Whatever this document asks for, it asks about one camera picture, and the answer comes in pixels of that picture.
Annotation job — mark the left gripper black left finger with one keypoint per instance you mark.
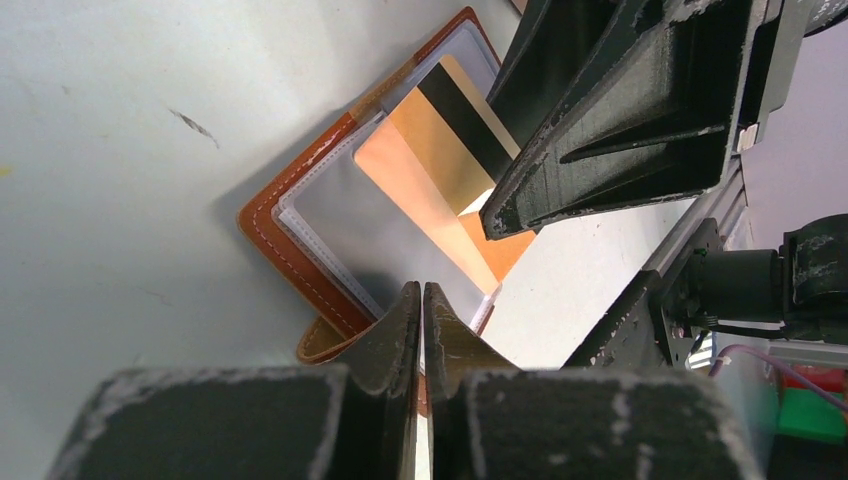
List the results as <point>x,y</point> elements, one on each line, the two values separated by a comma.
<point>353,417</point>

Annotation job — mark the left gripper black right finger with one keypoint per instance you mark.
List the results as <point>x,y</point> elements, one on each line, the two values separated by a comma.
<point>491,420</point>

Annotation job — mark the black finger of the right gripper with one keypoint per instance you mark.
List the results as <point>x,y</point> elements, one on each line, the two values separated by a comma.
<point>552,42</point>
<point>651,117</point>

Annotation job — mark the gold black-striped credit card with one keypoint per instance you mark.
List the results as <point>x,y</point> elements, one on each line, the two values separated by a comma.
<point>438,156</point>

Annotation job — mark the brown leather card holder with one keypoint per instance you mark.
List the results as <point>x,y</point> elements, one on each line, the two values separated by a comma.
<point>341,242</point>

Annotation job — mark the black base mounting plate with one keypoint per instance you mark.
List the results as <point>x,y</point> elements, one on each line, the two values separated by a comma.
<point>649,323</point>

